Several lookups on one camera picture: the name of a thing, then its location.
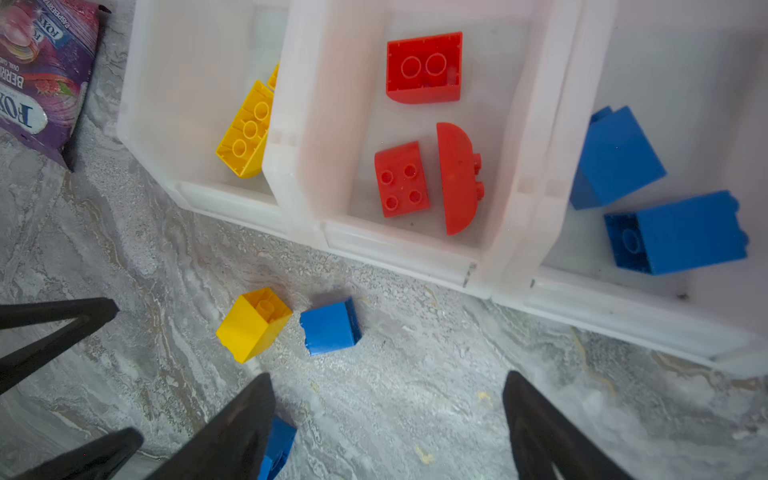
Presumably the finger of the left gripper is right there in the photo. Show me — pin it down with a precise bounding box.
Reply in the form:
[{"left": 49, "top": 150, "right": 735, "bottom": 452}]
[
  {"left": 1, "top": 297, "right": 119, "bottom": 394},
  {"left": 16, "top": 428, "right": 144, "bottom": 480}
]

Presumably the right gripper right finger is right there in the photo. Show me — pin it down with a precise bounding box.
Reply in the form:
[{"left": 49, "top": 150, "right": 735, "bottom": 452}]
[{"left": 503, "top": 371, "right": 630, "bottom": 479}]

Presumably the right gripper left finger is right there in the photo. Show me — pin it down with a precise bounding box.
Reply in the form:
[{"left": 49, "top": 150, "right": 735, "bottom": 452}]
[{"left": 149, "top": 373, "right": 276, "bottom": 479}]

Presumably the blue long lego brick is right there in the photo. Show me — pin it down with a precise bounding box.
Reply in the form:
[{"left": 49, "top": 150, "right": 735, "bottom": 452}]
[{"left": 604, "top": 190, "right": 749, "bottom": 276}]

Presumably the white bin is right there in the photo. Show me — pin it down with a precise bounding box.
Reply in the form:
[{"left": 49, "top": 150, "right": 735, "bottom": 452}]
[
  {"left": 117, "top": 1, "right": 289, "bottom": 237},
  {"left": 483, "top": 1, "right": 767, "bottom": 377},
  {"left": 264, "top": 1, "right": 588, "bottom": 298}
]

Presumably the red arch lego brick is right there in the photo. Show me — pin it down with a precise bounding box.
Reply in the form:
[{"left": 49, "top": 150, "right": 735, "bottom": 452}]
[{"left": 436, "top": 122, "right": 485, "bottom": 236}]

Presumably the blue lego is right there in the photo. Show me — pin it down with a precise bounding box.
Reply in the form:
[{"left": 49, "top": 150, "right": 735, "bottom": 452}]
[
  {"left": 570, "top": 106, "right": 667, "bottom": 210},
  {"left": 258, "top": 417, "right": 297, "bottom": 480}
]

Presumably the yellow long lego brick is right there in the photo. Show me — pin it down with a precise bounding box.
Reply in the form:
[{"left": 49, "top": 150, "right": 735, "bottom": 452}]
[{"left": 267, "top": 64, "right": 280, "bottom": 92}]

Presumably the red lego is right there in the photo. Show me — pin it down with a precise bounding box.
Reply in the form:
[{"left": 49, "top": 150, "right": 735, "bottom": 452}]
[{"left": 374, "top": 141, "right": 430, "bottom": 218}]

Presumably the yellow square lego brick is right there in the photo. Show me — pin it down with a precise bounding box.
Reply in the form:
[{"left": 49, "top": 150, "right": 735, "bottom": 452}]
[{"left": 216, "top": 288, "right": 293, "bottom": 364}]

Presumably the blue square lego brick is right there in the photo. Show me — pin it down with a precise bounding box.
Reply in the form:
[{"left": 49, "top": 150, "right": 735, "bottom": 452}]
[{"left": 300, "top": 297, "right": 362, "bottom": 356}]

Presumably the purple candy bag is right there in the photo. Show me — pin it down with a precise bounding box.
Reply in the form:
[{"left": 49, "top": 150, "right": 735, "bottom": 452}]
[{"left": 1, "top": 0, "right": 110, "bottom": 171}]

